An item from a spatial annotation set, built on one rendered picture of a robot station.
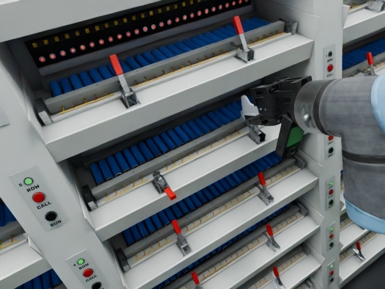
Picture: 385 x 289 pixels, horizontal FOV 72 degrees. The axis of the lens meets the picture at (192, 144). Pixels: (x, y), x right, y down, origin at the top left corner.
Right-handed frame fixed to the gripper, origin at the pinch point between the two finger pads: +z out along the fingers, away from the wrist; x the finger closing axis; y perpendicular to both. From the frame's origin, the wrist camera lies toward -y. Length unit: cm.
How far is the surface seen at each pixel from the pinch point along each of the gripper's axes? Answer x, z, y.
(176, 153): 20.3, 2.0, -2.2
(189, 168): 19.1, -0.1, -6.2
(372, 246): -52, 14, -85
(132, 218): 35.0, -2.3, -9.6
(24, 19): 36.9, -9.5, 29.0
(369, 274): -49, 16, -100
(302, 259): -13, 12, -64
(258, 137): 1.0, -3.0, -5.7
